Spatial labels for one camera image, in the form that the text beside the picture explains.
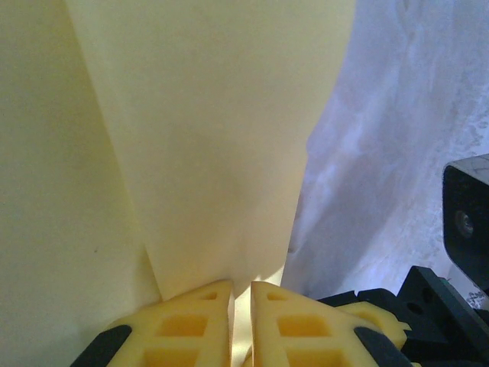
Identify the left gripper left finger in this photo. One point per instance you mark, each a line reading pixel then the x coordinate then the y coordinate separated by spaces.
pixel 183 329

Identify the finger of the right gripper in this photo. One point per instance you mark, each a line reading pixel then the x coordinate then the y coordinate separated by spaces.
pixel 382 323

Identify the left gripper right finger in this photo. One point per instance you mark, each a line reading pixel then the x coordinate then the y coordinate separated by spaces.
pixel 302 332

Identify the yellow paper sheet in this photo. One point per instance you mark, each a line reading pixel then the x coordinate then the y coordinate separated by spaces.
pixel 191 134

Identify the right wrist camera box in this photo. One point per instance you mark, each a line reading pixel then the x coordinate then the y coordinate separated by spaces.
pixel 464 199

